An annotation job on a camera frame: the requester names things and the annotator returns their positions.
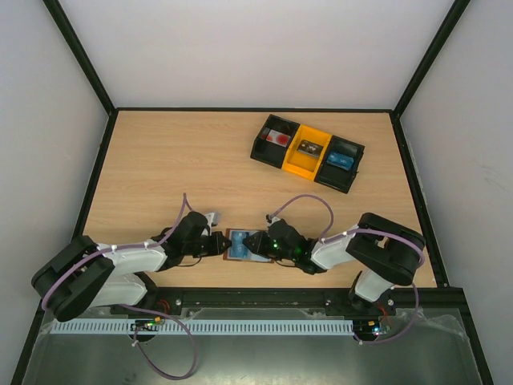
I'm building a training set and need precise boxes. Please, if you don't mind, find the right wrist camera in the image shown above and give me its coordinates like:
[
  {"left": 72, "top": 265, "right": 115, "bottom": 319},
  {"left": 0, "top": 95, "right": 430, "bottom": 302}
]
[{"left": 265, "top": 214, "right": 280, "bottom": 226}]

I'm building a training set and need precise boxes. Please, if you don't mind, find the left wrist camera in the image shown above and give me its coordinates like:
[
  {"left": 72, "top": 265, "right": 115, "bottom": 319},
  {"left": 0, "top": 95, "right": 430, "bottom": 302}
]
[{"left": 204, "top": 212, "right": 220, "bottom": 232}]

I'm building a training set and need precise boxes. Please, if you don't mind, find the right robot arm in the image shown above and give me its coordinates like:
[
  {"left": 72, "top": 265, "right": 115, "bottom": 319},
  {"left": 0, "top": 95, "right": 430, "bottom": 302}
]
[{"left": 242, "top": 213, "right": 426, "bottom": 314}]

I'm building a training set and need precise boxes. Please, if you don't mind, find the red white card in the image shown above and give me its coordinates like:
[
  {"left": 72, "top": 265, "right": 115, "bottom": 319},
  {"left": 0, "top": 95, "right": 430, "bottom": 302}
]
[{"left": 260, "top": 128, "right": 290, "bottom": 148}]

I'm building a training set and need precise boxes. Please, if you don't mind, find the black bin right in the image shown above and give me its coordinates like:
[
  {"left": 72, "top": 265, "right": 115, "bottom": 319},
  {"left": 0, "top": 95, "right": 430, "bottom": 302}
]
[{"left": 314, "top": 136, "right": 365, "bottom": 193}]

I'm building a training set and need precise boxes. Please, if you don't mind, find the blue slotted cable duct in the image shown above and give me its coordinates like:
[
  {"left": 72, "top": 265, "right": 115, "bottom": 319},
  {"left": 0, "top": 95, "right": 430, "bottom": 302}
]
[{"left": 50, "top": 318, "right": 353, "bottom": 336}]

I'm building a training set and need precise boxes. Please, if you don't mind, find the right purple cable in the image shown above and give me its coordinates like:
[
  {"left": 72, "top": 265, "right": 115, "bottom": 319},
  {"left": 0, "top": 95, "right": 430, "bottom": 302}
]
[{"left": 272, "top": 194, "right": 426, "bottom": 350}]

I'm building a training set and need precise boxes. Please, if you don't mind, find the blue credit card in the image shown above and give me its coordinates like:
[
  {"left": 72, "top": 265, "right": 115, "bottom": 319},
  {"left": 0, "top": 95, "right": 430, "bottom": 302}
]
[{"left": 228, "top": 229, "right": 257, "bottom": 261}]

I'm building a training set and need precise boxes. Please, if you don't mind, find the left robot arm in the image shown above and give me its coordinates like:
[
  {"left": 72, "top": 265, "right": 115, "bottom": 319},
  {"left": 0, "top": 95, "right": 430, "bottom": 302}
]
[{"left": 31, "top": 211, "right": 232, "bottom": 322}]

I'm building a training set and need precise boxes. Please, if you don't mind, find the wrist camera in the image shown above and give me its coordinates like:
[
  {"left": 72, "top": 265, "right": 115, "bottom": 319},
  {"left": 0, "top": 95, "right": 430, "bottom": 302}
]
[
  {"left": 265, "top": 214, "right": 280, "bottom": 226},
  {"left": 204, "top": 212, "right": 220, "bottom": 232}
]

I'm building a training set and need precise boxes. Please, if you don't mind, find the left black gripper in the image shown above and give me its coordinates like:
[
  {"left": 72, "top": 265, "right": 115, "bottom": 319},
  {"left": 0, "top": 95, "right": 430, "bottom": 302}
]
[{"left": 184, "top": 232, "right": 232, "bottom": 257}]

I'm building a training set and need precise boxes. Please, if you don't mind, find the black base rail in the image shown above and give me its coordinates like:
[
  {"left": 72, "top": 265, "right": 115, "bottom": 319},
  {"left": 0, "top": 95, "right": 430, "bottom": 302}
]
[{"left": 157, "top": 288, "right": 357, "bottom": 317}]

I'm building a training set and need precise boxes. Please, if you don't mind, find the purple cable loop front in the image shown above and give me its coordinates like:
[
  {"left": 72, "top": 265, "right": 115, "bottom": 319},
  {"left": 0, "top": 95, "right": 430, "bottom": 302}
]
[{"left": 119, "top": 302, "right": 198, "bottom": 380}]

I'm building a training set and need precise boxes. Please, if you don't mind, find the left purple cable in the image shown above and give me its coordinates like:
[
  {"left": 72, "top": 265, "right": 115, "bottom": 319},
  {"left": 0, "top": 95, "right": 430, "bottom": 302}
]
[{"left": 40, "top": 192, "right": 209, "bottom": 310}]

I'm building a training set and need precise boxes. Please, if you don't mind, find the black bin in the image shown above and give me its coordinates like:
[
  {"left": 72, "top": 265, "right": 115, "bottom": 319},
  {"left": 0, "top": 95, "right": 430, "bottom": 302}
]
[
  {"left": 250, "top": 115, "right": 300, "bottom": 168},
  {"left": 314, "top": 136, "right": 365, "bottom": 193}
]

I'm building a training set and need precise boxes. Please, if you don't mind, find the yellow bin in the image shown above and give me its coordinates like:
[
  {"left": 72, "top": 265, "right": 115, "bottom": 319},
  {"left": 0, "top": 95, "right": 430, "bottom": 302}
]
[{"left": 281, "top": 124, "right": 333, "bottom": 181}]

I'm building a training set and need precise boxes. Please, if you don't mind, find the black bin left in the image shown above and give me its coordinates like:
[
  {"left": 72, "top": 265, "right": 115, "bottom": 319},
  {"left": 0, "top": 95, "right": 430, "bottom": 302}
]
[{"left": 250, "top": 115, "right": 300, "bottom": 168}]

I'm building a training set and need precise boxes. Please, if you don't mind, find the brown leather card holder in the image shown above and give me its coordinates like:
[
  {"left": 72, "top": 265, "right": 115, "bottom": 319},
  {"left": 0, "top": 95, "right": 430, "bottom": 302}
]
[{"left": 223, "top": 229, "right": 273, "bottom": 264}]

